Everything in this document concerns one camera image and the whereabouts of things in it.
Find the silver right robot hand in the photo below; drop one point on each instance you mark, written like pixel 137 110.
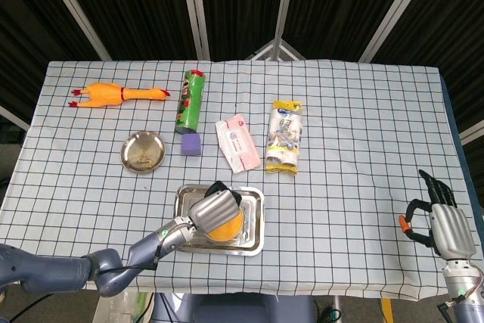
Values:
pixel 452 230

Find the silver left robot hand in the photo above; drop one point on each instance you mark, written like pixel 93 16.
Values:
pixel 213 211

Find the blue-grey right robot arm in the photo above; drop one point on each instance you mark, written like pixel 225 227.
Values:
pixel 463 281

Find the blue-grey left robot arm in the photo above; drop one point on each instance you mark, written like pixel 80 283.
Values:
pixel 56 274

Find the orange round bowl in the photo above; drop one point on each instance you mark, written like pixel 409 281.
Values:
pixel 224 242

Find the rectangular steel tray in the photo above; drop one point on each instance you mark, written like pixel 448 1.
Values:
pixel 253 232

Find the purple foam cube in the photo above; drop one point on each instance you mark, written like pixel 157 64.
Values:
pixel 191 145

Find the pink wet wipes pack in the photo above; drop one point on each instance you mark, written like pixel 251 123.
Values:
pixel 238 145

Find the round steel plate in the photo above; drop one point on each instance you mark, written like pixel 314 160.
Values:
pixel 143 152

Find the blue-grey robot torso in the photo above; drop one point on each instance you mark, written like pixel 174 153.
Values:
pixel 234 309

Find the yellow pack of rolls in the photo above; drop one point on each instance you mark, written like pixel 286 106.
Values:
pixel 283 137

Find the yellow table leg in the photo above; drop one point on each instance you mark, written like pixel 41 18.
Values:
pixel 387 311

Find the green chip can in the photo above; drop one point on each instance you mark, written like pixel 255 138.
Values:
pixel 191 100

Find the checkered white tablecloth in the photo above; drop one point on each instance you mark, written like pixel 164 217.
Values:
pixel 340 205

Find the yellow rubber chicken toy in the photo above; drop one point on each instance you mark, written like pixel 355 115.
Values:
pixel 106 94

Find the white partition base bracket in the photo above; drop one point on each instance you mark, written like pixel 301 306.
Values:
pixel 264 51

